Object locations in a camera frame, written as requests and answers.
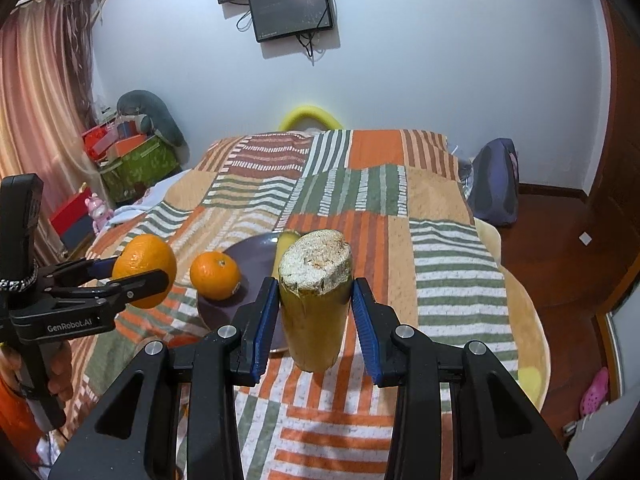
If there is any white appliance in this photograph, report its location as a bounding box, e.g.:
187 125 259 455
564 400 627 472

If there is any striped patchwork blanket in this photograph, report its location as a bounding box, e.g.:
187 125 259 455
65 129 521 480

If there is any small orange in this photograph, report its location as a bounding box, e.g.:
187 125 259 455
189 251 242 302

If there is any purple plate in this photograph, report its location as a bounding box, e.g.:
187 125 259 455
196 232 301 354

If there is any green storage box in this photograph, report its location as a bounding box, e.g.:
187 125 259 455
99 135 181 202

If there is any purple backpack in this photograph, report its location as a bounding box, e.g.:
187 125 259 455
467 138 521 226

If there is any small black wall screen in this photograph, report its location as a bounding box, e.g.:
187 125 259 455
248 0 335 44

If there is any pink curtain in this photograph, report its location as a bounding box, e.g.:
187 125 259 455
0 0 109 257

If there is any pink toy figure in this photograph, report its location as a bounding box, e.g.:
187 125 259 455
85 192 114 234

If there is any yellow foam ring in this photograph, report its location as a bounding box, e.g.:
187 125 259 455
277 105 345 134

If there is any person's left hand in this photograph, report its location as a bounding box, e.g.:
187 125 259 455
46 342 75 402

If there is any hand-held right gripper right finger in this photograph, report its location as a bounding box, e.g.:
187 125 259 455
351 276 593 480

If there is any yellow corn cob piece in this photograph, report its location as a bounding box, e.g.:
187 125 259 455
277 229 353 374

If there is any pink clog shoe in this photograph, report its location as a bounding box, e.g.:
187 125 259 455
579 366 611 416

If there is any large orange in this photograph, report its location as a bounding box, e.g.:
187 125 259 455
111 234 178 310

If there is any black screen cable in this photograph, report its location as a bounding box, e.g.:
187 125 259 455
295 30 324 67

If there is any grey plush pillow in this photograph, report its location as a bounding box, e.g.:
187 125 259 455
116 90 185 149

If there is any orange box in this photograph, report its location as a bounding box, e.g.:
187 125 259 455
112 133 149 159

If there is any yellow lemon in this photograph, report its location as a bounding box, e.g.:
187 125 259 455
271 229 301 281

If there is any white bed sheet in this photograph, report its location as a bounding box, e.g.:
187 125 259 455
112 179 174 227

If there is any red and black box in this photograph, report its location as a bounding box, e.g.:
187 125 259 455
49 191 99 252

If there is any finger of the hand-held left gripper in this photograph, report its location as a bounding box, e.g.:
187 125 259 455
37 255 122 292
49 268 170 312

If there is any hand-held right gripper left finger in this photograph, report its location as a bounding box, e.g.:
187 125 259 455
47 276 281 480

